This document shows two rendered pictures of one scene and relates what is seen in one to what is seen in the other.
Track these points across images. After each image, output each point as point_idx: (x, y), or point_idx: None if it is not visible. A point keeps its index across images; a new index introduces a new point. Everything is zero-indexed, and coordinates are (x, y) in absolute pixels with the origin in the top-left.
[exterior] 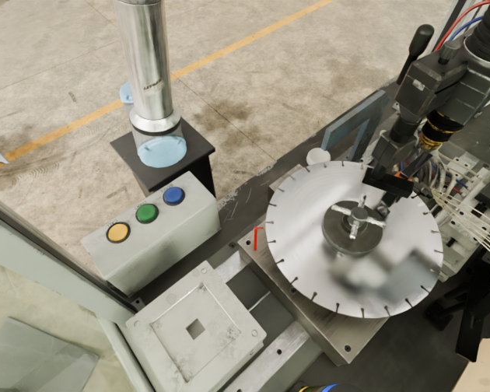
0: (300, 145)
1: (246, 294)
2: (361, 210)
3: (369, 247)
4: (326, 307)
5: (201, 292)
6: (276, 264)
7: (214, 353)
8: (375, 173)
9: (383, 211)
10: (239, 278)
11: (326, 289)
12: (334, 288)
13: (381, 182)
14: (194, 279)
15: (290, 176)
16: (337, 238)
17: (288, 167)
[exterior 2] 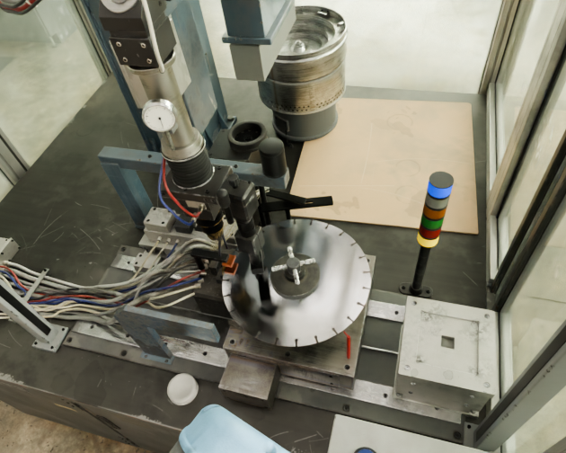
0: (167, 423)
1: (378, 363)
2: (289, 262)
3: (305, 256)
4: (367, 262)
5: (422, 358)
6: (348, 333)
7: (447, 318)
8: (260, 258)
9: (265, 263)
10: (369, 377)
11: (356, 268)
12: (350, 263)
13: (260, 255)
14: (420, 369)
15: (274, 344)
16: (313, 277)
17: None
